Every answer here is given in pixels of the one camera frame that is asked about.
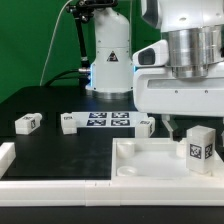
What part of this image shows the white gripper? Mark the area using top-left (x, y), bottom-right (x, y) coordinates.
top-left (133, 40), bottom-right (224, 144)

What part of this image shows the white square table top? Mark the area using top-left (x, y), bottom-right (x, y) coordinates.
top-left (110, 137), bottom-right (224, 183)

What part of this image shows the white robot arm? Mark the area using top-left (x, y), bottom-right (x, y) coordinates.
top-left (86, 0), bottom-right (224, 121)

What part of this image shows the fiducial marker sheet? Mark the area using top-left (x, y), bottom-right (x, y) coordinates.
top-left (73, 111), bottom-right (147, 128)

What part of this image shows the white U-shaped fence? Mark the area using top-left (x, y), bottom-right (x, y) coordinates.
top-left (0, 143), bottom-right (224, 207)

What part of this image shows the black cable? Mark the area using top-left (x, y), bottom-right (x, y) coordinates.
top-left (43, 68), bottom-right (92, 88)

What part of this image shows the black camera stand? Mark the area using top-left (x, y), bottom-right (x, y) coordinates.
top-left (65, 0), bottom-right (118, 69)

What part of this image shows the white cable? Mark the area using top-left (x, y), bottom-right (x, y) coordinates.
top-left (39, 0), bottom-right (75, 87)

